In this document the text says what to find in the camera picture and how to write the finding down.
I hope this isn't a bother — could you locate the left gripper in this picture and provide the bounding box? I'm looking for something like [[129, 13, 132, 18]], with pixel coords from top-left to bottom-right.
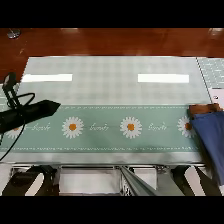
[[0, 102, 42, 134]]

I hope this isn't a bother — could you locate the brown garment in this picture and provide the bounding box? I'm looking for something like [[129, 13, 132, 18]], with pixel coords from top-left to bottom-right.
[[187, 102, 223, 118]]

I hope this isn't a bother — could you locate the blue garment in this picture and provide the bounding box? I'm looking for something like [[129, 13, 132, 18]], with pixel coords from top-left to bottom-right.
[[190, 111, 224, 186]]

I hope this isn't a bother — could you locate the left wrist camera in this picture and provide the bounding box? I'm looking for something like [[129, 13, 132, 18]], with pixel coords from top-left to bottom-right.
[[1, 72, 20, 108]]

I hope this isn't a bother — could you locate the silver frame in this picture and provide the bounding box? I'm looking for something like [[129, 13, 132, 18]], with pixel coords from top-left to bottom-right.
[[0, 161, 224, 197]]

